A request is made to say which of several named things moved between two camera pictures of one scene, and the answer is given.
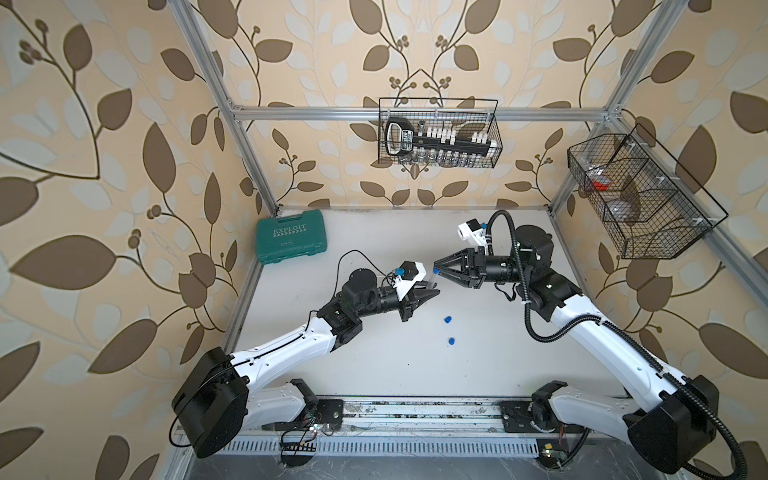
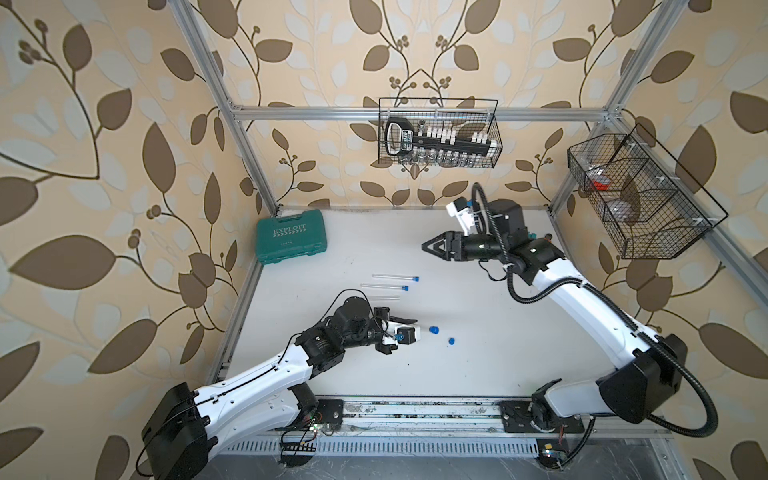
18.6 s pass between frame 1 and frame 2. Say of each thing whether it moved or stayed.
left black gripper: moved
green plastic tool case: stayed
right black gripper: moved
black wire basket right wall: stayed
